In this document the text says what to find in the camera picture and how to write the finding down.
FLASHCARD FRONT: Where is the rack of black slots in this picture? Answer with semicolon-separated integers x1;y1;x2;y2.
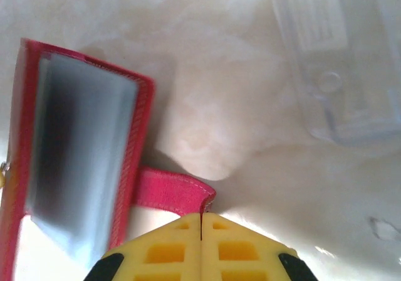
271;0;401;149

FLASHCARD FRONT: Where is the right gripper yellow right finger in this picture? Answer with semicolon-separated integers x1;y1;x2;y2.
200;213;319;281

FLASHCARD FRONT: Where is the red card holder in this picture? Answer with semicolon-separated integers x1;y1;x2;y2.
0;38;217;281

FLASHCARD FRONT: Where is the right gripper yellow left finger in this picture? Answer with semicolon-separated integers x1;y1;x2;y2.
89;213;202;281

